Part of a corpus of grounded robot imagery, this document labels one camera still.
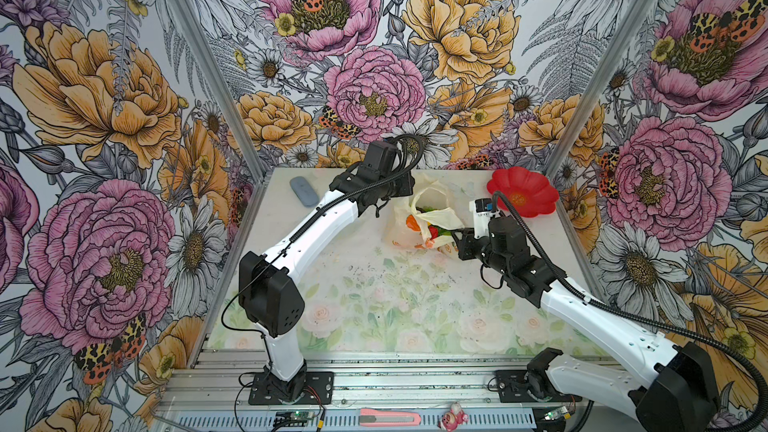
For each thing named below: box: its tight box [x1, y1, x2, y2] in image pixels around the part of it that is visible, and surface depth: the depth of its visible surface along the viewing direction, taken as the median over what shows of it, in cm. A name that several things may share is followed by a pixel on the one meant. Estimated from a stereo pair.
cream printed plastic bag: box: [387, 172, 465, 254], surface depth 83 cm
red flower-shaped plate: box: [487, 167, 559, 218], surface depth 118 cm
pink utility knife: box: [359, 408, 422, 427], surface depth 72 cm
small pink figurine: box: [438, 401, 469, 432], surface depth 70 cm
